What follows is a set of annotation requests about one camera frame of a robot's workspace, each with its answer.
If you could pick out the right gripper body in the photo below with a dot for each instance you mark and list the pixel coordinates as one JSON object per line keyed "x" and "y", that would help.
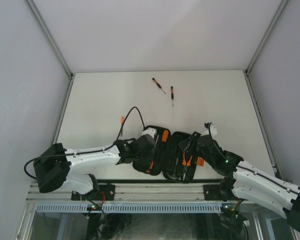
{"x": 198, "y": 153}

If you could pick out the small orange chisel bit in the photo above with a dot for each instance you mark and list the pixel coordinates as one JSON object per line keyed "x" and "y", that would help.
{"x": 122, "y": 125}

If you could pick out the black handled screwdriver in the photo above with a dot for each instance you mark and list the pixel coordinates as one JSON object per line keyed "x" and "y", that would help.
{"x": 152, "y": 156}

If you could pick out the black plastic tool case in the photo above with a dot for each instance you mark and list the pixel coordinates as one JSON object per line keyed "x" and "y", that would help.
{"x": 172, "y": 152}

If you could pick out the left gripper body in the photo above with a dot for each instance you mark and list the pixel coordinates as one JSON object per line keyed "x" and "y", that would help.
{"x": 144, "y": 158}

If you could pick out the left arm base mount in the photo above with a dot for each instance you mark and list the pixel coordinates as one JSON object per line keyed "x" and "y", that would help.
{"x": 106, "y": 192}

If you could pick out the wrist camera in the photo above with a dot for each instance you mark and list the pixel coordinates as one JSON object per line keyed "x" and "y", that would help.
{"x": 210, "y": 130}
{"x": 150, "y": 131}

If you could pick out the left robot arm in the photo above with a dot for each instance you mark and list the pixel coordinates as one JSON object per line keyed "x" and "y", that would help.
{"x": 67, "y": 169}

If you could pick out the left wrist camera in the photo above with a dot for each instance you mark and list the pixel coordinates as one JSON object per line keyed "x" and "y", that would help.
{"x": 150, "y": 131}

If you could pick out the orange handled needle-nose pliers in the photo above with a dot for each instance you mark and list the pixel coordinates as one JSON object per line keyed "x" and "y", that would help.
{"x": 186, "y": 162}

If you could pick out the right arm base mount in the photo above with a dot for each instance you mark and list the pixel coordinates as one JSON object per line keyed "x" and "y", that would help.
{"x": 215, "y": 191}

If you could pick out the blue slotted cable duct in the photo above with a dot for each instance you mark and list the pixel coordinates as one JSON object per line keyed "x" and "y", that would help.
{"x": 131, "y": 208}

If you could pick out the small orange precision screwdriver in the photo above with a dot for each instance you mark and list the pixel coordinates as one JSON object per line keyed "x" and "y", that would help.
{"x": 159, "y": 86}

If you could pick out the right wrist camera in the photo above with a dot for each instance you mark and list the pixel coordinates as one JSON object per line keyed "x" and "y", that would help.
{"x": 210, "y": 130}

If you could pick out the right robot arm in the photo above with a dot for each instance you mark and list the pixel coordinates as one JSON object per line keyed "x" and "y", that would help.
{"x": 244, "y": 181}

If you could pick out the small claw hammer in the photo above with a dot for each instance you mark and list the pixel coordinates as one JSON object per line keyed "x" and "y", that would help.
{"x": 174, "y": 176}

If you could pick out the aluminium frame rail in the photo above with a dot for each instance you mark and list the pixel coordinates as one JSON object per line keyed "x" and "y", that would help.
{"x": 131, "y": 193}

